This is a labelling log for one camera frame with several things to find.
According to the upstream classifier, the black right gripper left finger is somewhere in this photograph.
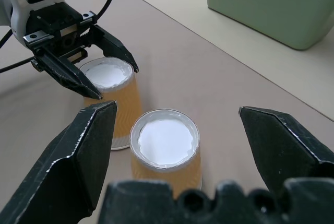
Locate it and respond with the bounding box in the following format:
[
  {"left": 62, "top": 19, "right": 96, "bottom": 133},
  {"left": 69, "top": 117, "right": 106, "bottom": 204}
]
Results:
[{"left": 0, "top": 100, "right": 118, "bottom": 224}]

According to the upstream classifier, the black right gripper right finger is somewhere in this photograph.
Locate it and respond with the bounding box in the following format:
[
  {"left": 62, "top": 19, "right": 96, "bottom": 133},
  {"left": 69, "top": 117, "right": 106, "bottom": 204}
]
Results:
[{"left": 238, "top": 105, "right": 334, "bottom": 195}]

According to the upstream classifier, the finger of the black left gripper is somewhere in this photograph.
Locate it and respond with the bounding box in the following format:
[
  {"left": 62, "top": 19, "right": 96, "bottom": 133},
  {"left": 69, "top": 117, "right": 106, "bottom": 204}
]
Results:
[
  {"left": 88, "top": 25, "right": 140, "bottom": 74},
  {"left": 30, "top": 48, "right": 103, "bottom": 102}
]

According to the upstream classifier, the orange ribbed paper cup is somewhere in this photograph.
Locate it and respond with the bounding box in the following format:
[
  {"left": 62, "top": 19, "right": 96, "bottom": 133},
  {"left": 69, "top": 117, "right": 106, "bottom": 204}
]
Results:
[
  {"left": 79, "top": 56, "right": 143, "bottom": 151},
  {"left": 129, "top": 108, "right": 203, "bottom": 199}
]

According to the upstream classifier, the pale green plastic box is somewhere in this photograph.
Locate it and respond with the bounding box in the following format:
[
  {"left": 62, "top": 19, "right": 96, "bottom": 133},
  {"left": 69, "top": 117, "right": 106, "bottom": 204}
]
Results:
[{"left": 206, "top": 0, "right": 334, "bottom": 51}]

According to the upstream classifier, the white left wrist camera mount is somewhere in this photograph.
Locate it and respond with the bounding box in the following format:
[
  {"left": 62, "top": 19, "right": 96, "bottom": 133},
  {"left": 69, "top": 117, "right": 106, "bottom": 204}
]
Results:
[{"left": 0, "top": 0, "right": 77, "bottom": 46}]

